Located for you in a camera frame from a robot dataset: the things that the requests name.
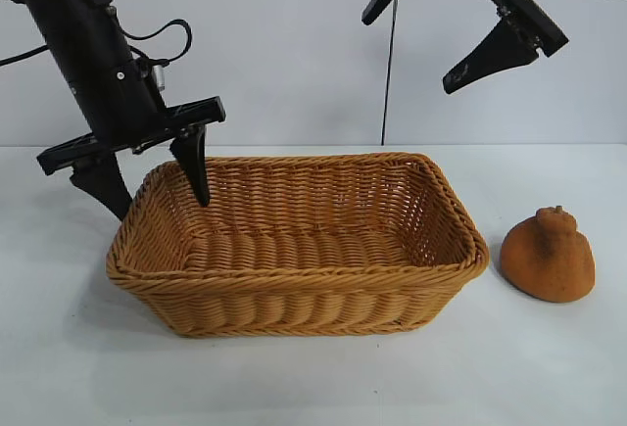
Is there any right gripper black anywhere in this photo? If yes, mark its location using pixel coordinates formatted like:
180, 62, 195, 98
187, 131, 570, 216
361, 0, 571, 97

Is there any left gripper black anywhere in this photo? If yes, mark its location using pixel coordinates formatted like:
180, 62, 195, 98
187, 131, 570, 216
28, 0, 226, 224

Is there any woven wicker basket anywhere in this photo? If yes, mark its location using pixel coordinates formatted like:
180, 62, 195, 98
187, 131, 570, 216
106, 151, 491, 341

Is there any orange fruit with knob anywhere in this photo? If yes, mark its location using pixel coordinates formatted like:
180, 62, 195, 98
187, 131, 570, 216
499, 205, 598, 305

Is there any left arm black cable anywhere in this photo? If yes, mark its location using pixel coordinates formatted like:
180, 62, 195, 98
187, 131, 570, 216
0, 18, 193, 68

